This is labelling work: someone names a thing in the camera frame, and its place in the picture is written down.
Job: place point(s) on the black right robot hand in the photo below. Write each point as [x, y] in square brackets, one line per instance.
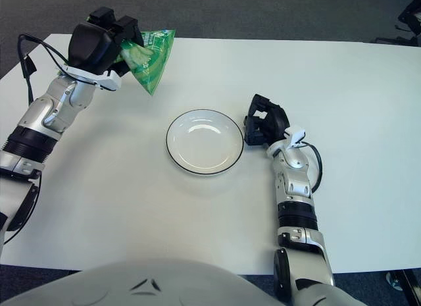
[273, 121]

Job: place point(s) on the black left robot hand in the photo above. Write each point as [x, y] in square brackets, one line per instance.
[89, 46]

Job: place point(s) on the green potato chips bag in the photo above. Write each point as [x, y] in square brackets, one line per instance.
[154, 66]

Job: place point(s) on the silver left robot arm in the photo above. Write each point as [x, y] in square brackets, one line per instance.
[49, 112]

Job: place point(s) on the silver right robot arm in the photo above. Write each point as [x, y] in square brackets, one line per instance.
[296, 187]

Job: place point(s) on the white plate with black rim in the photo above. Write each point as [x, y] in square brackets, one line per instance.
[204, 144]

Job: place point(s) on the black office chair base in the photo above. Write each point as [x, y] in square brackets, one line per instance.
[411, 19]

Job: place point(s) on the grey robot torso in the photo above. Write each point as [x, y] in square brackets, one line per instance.
[164, 286]

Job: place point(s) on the black table leg with foot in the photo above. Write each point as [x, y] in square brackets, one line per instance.
[411, 283]

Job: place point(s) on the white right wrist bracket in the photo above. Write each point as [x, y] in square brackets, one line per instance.
[296, 134]

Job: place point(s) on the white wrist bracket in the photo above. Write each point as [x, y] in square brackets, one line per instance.
[296, 134]
[110, 82]

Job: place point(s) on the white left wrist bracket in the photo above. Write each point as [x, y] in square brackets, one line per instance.
[110, 82]

